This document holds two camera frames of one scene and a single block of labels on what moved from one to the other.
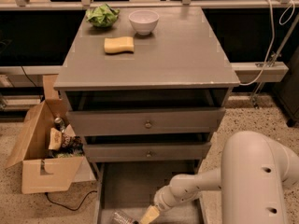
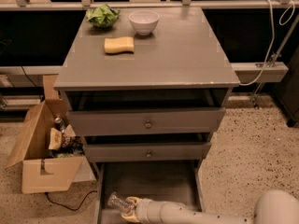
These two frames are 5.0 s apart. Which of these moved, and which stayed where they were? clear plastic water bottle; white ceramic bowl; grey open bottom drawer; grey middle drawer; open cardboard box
Moved: clear plastic water bottle
Stayed: grey open bottom drawer; white ceramic bowl; grey middle drawer; open cardboard box
